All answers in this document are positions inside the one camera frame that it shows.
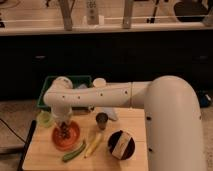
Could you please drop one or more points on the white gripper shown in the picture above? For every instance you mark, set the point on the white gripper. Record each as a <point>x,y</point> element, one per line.
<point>61,114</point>

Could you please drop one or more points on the right wooden post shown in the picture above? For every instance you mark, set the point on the right wooden post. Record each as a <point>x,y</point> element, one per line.
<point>127,16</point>

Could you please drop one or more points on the left wooden post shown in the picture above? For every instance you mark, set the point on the left wooden post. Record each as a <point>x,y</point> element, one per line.
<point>66,14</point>

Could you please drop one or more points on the black bowl with sponge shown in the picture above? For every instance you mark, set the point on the black bowl with sponge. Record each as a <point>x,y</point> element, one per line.
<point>121,145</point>

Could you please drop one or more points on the dark grape bunch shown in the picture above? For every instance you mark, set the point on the dark grape bunch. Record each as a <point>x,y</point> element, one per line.
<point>64,131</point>

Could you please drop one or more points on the green cucumber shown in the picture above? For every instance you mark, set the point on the green cucumber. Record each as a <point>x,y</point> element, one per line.
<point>71,155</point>

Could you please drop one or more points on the red bowl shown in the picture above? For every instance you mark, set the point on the red bowl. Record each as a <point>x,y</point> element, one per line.
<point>66,144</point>

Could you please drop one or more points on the white plastic object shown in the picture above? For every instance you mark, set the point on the white plastic object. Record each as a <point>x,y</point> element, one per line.
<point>110,112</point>

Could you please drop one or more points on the yellow banana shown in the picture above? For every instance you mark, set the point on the yellow banana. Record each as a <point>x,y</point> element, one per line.
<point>93,145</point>

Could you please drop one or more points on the light green cup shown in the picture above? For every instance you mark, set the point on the light green cup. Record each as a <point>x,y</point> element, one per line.
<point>44,119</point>

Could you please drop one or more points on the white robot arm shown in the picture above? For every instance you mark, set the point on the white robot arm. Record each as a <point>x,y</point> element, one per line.
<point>173,123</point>

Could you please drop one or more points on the small metal cup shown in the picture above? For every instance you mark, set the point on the small metal cup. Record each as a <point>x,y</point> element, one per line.
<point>101,120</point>

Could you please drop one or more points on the wooden post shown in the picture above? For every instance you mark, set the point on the wooden post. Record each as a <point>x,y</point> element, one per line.
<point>127,16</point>
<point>66,14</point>

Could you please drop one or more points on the white remote control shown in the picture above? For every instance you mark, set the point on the white remote control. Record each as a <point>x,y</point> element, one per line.
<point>92,12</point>

